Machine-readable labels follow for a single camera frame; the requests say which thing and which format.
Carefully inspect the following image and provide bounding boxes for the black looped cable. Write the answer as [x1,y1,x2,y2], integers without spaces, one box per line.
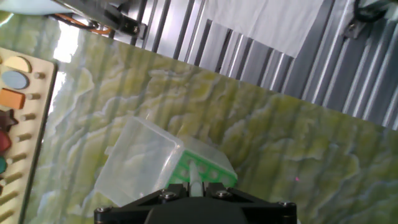
[353,0,398,24]

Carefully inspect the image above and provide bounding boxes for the white paper sheet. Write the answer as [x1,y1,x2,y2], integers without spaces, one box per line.
[198,0,326,59]

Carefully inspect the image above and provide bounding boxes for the dark maroon star block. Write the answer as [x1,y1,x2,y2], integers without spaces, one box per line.
[0,108,19,133]

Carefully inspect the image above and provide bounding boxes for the wooden shape sorter board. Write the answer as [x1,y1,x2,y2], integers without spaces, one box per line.
[0,46,59,224]

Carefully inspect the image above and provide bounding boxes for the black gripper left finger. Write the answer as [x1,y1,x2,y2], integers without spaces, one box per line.
[93,182,192,224]

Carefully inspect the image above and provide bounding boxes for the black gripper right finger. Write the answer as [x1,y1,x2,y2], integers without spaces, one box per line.
[203,182,297,224]

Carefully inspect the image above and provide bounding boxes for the yellow semicircle block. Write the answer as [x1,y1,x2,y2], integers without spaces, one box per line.
[2,55,33,74]

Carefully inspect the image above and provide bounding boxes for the translucent large pipette tip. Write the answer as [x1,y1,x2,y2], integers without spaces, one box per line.
[188,160,205,197]

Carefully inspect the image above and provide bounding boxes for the green marble pattern mat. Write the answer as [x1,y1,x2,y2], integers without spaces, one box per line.
[0,11,398,224]

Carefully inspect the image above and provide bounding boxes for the red block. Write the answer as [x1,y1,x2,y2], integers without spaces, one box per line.
[0,129,12,154]

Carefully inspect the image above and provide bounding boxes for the orange rectangle block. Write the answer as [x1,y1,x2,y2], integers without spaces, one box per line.
[0,88,26,110]

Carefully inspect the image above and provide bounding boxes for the green rack pipette tip box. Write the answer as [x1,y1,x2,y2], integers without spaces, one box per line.
[94,116,239,208]

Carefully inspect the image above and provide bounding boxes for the orange cable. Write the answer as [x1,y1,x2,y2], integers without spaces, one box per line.
[49,12,112,35]

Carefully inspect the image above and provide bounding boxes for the light blue oval block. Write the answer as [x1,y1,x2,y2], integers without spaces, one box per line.
[1,70,30,90]

